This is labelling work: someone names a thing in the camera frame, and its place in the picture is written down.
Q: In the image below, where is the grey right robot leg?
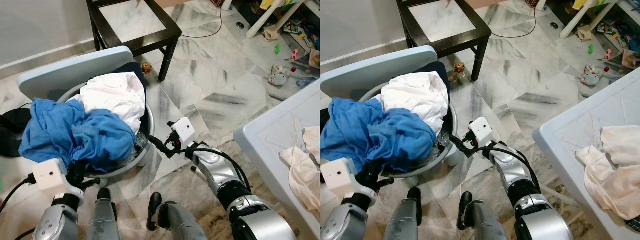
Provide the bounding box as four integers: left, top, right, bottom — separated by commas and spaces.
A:
146, 192, 208, 240
456, 191, 511, 240

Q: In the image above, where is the black cloth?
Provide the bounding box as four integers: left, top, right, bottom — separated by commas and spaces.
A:
117, 61, 148, 86
425, 61, 451, 86

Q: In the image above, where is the white cotton shirt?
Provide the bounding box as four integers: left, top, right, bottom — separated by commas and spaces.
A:
381, 71, 449, 136
74, 71, 147, 136

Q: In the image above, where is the black fan base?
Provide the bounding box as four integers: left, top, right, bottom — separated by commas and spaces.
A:
0, 107, 32, 158

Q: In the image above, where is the grey plush toy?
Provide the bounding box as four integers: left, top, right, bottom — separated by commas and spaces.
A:
267, 65, 290, 87
581, 65, 603, 86

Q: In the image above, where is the blue garment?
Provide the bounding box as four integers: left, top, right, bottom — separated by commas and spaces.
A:
18, 97, 137, 173
320, 97, 437, 173

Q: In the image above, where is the black floor cable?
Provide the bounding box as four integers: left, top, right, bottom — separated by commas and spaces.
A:
181, 7, 223, 39
491, 7, 537, 39

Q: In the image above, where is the grey round laundry basin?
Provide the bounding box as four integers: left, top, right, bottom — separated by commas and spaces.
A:
65, 82, 155, 180
372, 82, 460, 180

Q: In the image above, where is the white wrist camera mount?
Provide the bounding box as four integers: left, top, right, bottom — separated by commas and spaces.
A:
31, 157, 86, 201
170, 117, 197, 147
469, 116, 495, 147
320, 157, 379, 201

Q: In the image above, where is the white plastic folding table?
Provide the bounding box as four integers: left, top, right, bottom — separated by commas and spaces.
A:
532, 67, 640, 240
234, 79, 321, 240

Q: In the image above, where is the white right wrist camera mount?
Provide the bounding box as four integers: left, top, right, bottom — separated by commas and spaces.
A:
469, 116, 495, 147
170, 117, 197, 147

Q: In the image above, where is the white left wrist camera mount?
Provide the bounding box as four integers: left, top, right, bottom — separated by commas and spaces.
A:
320, 157, 379, 201
31, 157, 86, 201

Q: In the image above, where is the black wooden chair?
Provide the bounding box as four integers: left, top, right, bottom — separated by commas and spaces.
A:
86, 0, 182, 82
396, 0, 492, 82

